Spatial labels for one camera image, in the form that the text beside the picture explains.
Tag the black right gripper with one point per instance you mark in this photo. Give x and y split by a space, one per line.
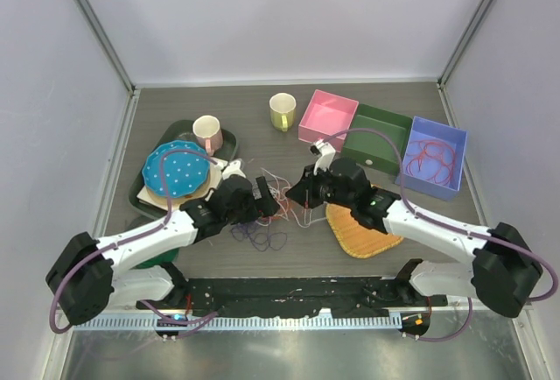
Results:
308 181

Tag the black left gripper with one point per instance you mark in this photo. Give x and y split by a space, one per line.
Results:
268 204

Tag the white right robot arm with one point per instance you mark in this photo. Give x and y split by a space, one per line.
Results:
494 266

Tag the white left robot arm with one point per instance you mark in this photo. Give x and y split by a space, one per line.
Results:
89 272

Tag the orange woven basket tray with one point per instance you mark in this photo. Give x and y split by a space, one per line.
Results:
355 240

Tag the pink drawer box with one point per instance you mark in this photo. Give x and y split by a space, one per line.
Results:
325 115

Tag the yellow mug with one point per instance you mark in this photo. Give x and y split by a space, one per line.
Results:
282 111

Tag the blue polka dot plate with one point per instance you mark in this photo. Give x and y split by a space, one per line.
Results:
175 169

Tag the green drawer box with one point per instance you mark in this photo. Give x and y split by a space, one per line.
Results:
371 150

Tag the pink mug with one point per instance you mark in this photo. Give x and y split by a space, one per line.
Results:
207 130

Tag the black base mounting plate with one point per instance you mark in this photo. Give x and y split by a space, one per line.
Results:
295 298

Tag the cream wooden board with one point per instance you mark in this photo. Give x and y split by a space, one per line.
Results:
213 179

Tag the dark green tray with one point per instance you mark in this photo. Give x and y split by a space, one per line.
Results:
180 130

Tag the green tape roll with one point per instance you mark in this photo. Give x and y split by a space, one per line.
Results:
167 257

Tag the blue drawer box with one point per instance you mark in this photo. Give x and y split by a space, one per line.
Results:
434 158

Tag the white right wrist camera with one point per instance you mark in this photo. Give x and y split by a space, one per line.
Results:
325 154

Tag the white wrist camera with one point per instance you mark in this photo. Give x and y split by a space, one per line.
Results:
232 168
325 154

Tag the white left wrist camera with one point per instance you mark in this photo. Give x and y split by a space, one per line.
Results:
232 168

